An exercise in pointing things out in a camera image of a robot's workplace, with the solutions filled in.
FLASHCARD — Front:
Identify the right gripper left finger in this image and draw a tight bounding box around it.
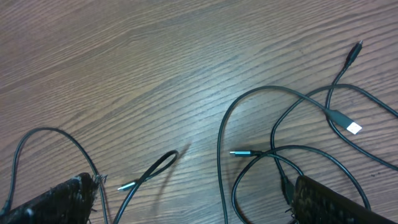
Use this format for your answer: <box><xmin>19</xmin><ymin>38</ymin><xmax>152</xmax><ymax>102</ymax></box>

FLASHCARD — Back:
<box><xmin>1</xmin><ymin>172</ymin><xmax>106</xmax><ymax>224</ymax></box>

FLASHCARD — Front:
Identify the black USB cable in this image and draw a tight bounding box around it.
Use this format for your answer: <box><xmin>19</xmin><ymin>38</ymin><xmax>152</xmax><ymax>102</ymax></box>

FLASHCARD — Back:
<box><xmin>0</xmin><ymin>126</ymin><xmax>109</xmax><ymax>224</ymax></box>

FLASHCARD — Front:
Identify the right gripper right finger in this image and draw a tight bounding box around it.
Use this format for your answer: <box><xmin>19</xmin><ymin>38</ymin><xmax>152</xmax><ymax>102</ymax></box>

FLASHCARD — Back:
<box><xmin>292</xmin><ymin>176</ymin><xmax>395</xmax><ymax>224</ymax></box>

